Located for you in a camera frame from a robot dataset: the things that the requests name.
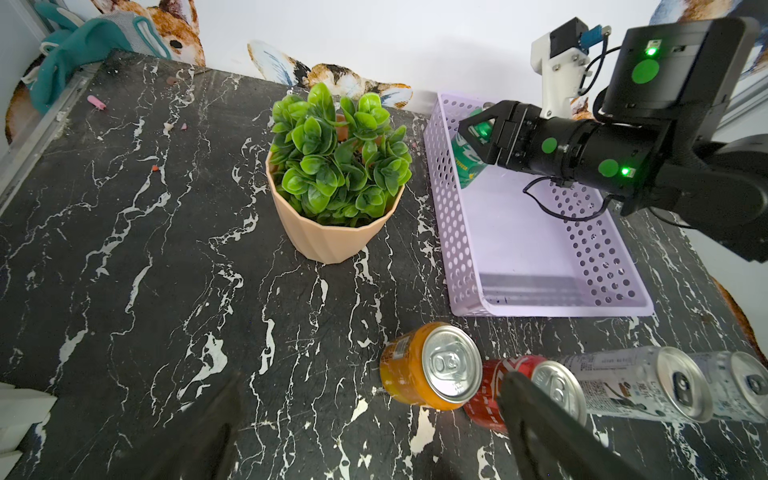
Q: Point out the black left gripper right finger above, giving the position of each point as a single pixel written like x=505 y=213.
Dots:
x=567 y=442

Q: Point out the teal cloth glove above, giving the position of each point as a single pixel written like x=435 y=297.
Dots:
x=77 y=43

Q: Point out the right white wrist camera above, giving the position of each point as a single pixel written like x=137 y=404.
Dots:
x=561 y=57

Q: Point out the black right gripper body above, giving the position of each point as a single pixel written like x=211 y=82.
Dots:
x=608 y=157

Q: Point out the purple plastic basket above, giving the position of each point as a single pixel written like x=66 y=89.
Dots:
x=505 y=257

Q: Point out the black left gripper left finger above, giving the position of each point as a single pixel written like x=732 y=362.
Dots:
x=199 y=444

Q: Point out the potted green plant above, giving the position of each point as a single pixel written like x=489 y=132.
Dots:
x=337 y=170

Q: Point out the red cola can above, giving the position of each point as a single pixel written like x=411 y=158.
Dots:
x=527 y=379

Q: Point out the white energy drink can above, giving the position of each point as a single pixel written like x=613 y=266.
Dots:
x=661 y=384

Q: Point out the green soda can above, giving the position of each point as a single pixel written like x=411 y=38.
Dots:
x=469 y=165

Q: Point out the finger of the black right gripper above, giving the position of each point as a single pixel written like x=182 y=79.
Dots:
x=498 y=150

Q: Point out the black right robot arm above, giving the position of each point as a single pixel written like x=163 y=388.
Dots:
x=677 y=80

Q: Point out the orange soda can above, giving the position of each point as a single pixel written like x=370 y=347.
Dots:
x=436 y=366

